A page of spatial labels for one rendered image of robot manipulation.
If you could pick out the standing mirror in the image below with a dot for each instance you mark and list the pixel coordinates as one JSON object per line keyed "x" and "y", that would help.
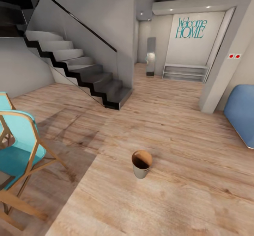
{"x": 151, "y": 44}

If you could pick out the trash can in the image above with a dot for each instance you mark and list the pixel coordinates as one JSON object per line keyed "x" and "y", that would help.
{"x": 142, "y": 163}

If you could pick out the stairs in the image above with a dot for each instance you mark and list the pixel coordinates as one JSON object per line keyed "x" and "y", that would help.
{"x": 67, "y": 45}

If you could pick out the breakfast table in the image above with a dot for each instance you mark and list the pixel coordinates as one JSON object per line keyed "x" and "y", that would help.
{"x": 10, "y": 199}

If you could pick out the sofa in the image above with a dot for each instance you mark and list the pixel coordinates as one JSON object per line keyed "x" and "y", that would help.
{"x": 239, "y": 110}

